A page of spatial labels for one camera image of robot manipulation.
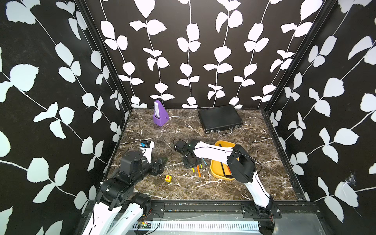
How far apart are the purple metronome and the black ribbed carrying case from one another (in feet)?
0.92

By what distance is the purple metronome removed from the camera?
1.02m

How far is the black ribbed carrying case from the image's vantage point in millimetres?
1051
